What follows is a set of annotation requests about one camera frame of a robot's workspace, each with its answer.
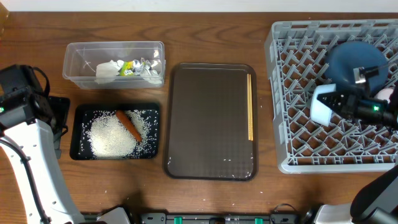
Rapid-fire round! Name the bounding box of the yellow green snack wrapper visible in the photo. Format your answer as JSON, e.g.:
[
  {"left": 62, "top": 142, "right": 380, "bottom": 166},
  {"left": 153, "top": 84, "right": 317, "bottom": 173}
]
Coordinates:
[{"left": 119, "top": 61, "right": 134, "bottom": 76}]

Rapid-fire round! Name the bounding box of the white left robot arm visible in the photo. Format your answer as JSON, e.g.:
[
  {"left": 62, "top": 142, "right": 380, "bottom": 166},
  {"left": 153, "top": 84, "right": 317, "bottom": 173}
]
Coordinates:
[{"left": 1, "top": 65, "right": 130, "bottom": 223}]

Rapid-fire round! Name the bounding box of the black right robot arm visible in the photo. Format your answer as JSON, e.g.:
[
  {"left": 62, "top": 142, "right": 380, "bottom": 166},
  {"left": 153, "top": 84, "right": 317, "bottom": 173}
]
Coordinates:
[{"left": 310, "top": 84, "right": 397, "bottom": 223}]

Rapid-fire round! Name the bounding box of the orange carrot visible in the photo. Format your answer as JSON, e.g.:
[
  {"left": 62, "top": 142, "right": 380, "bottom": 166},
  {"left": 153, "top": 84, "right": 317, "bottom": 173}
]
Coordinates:
[{"left": 116, "top": 110, "right": 142, "bottom": 142}]

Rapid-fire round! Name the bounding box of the light blue bowl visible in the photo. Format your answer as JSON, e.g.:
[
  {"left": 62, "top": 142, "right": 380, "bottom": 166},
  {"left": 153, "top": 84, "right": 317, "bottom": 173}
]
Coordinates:
[{"left": 310, "top": 84, "right": 336, "bottom": 126}]

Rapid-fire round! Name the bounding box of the black tray with rice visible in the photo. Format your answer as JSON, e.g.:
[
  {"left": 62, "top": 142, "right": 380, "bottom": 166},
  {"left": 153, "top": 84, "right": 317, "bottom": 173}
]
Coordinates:
[{"left": 70, "top": 103, "right": 160, "bottom": 161}]

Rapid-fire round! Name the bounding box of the dark blue plate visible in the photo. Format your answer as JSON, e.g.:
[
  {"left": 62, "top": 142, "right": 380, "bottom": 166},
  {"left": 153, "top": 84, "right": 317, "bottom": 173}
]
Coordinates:
[{"left": 325, "top": 41, "right": 388, "bottom": 96}]

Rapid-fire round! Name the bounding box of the white napkin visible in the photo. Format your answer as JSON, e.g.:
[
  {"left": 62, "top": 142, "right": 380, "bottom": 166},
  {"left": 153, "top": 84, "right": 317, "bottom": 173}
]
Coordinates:
[{"left": 95, "top": 60, "right": 124, "bottom": 84}]

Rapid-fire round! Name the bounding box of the grey dishwasher rack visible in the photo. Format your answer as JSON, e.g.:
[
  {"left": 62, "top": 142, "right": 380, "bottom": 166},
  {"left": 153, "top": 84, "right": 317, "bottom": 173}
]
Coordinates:
[{"left": 264, "top": 19, "right": 397, "bottom": 174}]

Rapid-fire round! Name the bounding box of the clear plastic bin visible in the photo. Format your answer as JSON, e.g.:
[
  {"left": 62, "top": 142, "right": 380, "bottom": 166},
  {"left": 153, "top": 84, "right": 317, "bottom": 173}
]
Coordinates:
[{"left": 63, "top": 41, "right": 165, "bottom": 89}]

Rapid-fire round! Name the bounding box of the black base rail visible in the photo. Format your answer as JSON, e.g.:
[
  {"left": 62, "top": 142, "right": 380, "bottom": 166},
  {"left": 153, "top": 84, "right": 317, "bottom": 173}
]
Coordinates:
[{"left": 127, "top": 213, "right": 301, "bottom": 224}]

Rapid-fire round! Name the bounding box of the dark brown tray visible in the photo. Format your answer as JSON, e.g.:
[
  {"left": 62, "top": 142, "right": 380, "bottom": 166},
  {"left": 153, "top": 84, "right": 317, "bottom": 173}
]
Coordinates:
[{"left": 164, "top": 63, "right": 258, "bottom": 182}]

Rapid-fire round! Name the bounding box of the wooden chopstick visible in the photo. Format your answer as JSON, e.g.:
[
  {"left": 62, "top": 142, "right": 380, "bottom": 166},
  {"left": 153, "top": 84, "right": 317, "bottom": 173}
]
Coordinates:
[
  {"left": 247, "top": 74, "right": 253, "bottom": 141},
  {"left": 248, "top": 74, "right": 254, "bottom": 141}
]

